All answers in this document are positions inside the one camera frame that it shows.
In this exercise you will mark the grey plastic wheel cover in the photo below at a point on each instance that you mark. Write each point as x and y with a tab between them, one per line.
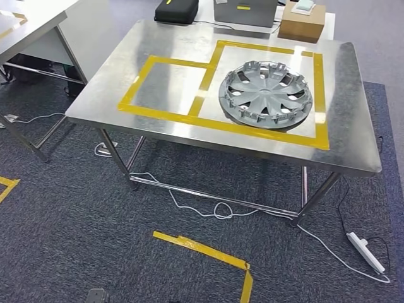
265	94

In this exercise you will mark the steel workbench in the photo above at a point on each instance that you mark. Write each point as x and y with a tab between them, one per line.
177	42

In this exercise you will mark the black zip case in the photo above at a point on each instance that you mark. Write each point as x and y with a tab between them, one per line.
177	10

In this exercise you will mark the grey equipment case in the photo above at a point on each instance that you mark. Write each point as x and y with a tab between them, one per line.
246	14

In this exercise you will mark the brown cardboard box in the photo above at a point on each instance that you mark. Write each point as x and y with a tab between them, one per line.
300	27

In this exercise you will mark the black bag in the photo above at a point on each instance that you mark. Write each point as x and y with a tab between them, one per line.
28	69
74	88

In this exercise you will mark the white office desk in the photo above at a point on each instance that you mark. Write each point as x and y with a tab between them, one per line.
75	46

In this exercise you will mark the pale green pad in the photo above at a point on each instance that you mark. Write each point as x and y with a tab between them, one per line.
305	5

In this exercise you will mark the white table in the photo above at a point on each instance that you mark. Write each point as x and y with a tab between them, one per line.
330	25

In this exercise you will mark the white power strip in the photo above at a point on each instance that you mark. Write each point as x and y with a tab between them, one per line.
366	253
10	118

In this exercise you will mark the yellow tape square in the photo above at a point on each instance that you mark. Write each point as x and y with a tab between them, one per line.
7	184

